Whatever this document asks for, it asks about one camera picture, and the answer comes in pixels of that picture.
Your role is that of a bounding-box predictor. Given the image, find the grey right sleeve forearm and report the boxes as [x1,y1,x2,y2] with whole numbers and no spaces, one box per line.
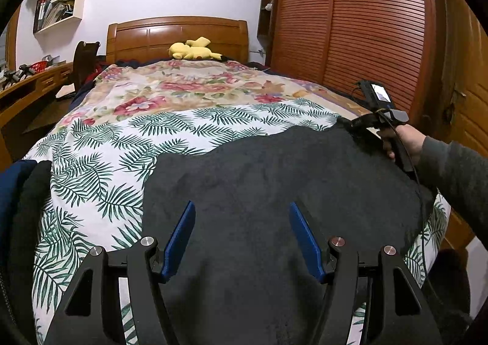
[417,137,488,246]

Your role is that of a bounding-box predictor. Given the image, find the phone mounted on gripper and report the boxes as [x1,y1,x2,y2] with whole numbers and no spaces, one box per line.
[357,80,395,112]

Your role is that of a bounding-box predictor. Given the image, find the floral and leaf bedspread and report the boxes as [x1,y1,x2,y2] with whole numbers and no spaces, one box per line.
[22,59,451,345]

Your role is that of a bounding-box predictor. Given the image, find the wooden desk cabinet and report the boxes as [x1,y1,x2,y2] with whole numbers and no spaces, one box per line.
[1,63,72,170]

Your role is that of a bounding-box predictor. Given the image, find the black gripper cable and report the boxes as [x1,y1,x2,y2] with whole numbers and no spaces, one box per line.
[350,82,443,292]

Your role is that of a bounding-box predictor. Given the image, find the yellow plush toy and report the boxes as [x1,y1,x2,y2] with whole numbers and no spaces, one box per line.
[168,36,223,60]

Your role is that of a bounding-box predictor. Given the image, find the person's right hand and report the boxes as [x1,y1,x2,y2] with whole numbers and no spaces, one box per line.
[378,125,426,163]

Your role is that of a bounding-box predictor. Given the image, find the brass door handle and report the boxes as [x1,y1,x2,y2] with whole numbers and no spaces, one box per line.
[442,87,467,125]

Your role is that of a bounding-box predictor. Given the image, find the dark grey fleece garment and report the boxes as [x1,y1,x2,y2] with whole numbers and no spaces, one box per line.
[143,124,436,344]

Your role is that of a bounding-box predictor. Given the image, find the wooden room door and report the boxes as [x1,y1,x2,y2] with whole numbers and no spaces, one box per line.
[441,0,487,156]

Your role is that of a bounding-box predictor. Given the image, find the wooden bed headboard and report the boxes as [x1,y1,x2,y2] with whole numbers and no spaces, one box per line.
[106,16,250,63]

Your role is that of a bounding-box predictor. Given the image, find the small black tripod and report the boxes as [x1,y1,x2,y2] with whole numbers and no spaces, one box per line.
[4,64,36,83]

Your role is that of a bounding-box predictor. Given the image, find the brown louvred wardrobe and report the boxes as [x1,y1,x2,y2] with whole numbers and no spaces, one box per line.
[257,0,446,127]

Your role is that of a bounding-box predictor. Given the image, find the dark wooden chair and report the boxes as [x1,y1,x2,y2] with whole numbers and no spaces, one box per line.
[71,41,100,92]

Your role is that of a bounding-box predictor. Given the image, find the red basket on desk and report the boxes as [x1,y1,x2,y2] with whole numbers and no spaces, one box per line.
[30,60,48,73]

